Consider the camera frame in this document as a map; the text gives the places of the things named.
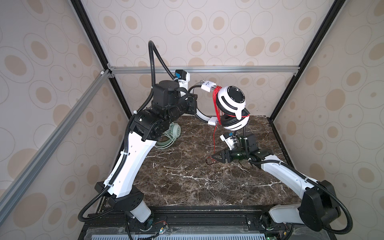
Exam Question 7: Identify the mint green headphones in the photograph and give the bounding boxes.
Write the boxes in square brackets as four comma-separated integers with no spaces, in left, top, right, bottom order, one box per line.
[155,123,181,150]

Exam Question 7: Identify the white black red headphones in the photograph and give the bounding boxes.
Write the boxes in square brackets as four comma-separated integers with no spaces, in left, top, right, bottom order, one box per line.
[189,81,250,132]

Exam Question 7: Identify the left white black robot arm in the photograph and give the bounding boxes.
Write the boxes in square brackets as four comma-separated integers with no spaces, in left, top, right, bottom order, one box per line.
[78,81,197,226]

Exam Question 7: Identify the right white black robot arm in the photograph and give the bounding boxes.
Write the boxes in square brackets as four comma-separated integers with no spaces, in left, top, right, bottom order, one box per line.
[211,133,353,235]

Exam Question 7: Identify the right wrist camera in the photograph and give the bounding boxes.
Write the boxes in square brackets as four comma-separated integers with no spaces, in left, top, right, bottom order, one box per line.
[220,133,237,150]

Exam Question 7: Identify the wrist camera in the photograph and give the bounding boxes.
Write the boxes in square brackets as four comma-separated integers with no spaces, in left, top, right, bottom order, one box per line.
[175,70,191,90]
[220,133,237,150]

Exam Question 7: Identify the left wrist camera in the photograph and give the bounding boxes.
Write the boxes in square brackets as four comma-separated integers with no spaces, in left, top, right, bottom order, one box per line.
[175,70,191,90]

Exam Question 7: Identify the horizontal aluminium rail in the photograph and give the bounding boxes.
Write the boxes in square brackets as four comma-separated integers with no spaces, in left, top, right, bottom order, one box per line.
[110,66,300,75]

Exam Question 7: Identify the left black frame post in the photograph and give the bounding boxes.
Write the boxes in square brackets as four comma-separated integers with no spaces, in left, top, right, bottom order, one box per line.
[70,0,132,119]

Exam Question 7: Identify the black frame post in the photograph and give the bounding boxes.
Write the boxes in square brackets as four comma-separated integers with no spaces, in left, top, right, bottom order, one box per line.
[268,0,347,123]
[70,0,132,119]

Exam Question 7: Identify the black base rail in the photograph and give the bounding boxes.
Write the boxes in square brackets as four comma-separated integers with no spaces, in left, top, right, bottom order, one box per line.
[78,206,336,240]

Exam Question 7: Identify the right black frame post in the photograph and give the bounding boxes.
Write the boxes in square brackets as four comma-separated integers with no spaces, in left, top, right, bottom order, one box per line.
[268,0,347,123]

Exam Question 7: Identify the left diagonal aluminium rail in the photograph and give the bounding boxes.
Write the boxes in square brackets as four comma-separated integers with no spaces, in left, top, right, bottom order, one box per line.
[1,69,111,224]

